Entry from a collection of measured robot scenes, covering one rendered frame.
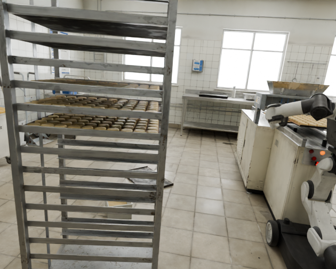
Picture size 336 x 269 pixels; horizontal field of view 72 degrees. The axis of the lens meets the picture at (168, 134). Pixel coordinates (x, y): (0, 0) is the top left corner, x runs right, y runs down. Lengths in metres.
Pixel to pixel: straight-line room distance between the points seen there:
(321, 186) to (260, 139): 0.92
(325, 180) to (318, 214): 0.26
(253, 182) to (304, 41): 3.90
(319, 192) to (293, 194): 0.22
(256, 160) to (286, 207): 0.72
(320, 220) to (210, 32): 4.57
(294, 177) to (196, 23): 4.37
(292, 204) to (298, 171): 0.30
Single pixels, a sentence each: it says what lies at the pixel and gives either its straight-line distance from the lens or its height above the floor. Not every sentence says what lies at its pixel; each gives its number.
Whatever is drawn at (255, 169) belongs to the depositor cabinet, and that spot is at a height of 0.33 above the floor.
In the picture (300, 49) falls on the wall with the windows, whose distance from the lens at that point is 6.03.
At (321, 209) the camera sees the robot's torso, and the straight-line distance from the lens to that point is 2.12.
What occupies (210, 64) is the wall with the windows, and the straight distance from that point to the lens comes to 5.68.
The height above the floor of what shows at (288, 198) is 0.37.
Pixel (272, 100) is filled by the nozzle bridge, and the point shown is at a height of 1.11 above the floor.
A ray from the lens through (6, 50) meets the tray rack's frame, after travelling 1.08.
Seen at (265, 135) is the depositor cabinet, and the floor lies 0.73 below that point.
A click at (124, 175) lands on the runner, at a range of 1.05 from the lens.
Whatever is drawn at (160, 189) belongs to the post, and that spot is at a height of 0.82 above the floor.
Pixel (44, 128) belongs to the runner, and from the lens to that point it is 1.08.
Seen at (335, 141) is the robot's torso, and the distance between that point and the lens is 1.80.
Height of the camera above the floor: 1.32
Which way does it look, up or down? 15 degrees down
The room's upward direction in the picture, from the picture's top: 4 degrees clockwise
